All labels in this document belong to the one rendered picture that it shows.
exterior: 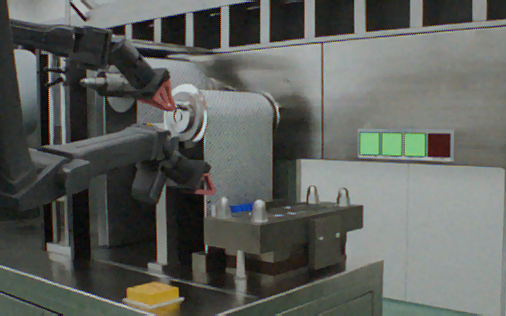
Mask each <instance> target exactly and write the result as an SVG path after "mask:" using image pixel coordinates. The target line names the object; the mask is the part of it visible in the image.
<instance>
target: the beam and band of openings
mask: <svg viewBox="0 0 506 316"><path fill-rule="evenodd" d="M295 1H296V2H295ZM288 2H289V3H288ZM257 7H258V8H257ZM250 8H251V9H250ZM81 13H82V14H83V15H84V16H85V17H86V21H87V22H84V21H83V20H82V19H81V18H80V17H79V16H78V14H72V15H71V16H70V26H76V27H81V28H83V25H85V26H95V27H99V28H103V29H107V30H111V31H113V34H112V36H114V35H116V36H124V37H125V38H126V39H128V38H131V39H138V40H145V41H152V42H159V43H166V44H173V45H180V46H183V45H187V46H194V47H201V48H208V49H212V50H213V53H212V54H221V53H231V52H240V51H250V50H259V49H269V48H279V47H289V46H299V45H308V44H318V43H322V44H323V43H328V42H337V41H347V40H357V39H367V38H377V37H386V36H396V35H398V36H405V35H415V34H425V33H433V32H443V31H452V30H454V31H462V30H471V29H480V28H490V27H499V26H501V27H506V0H302V1H301V0H133V1H128V2H123V3H118V4H114V5H111V6H109V7H104V8H100V9H96V10H91V11H86V12H81ZM220 13H221V14H220ZM213 14H214V15H213ZM183 20H184V21H183ZM152 25H153V26H152Z"/></svg>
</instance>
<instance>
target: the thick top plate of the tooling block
mask: <svg viewBox="0 0 506 316"><path fill-rule="evenodd" d="M336 204H337V203H332V202H320V200H319V203H318V204H307V203H305V202H301V203H295V204H289V206H287V207H280V208H274V209H268V210H266V211H267V219H268V221H267V222H251V219H252V211H253V210H251V211H245V212H237V213H231V218H227V219H218V218H215V217H206V218H204V244H205V245H210V246H216V247H222V248H228V249H234V250H241V251H247V253H252V254H258V255H261V254H265V253H269V252H273V251H277V250H281V249H286V248H290V247H294V245H298V244H302V243H306V242H309V220H312V219H317V218H322V217H328V216H333V215H337V216H341V234H342V233H346V232H350V231H354V230H358V229H362V228H363V205H354V204H350V205H351V206H349V207H340V206H336Z"/></svg>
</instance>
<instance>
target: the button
mask: <svg viewBox="0 0 506 316"><path fill-rule="evenodd" d="M127 295H128V299H130V300H134V301H137V302H141V303H142V304H144V305H148V306H153V305H157V304H160V303H164V302H167V301H171V300H173V299H176V298H178V287H174V286H170V285H166V284H162V283H158V282H152V283H148V284H144V285H141V286H137V287H134V286H133V287H129V288H128V289H127Z"/></svg>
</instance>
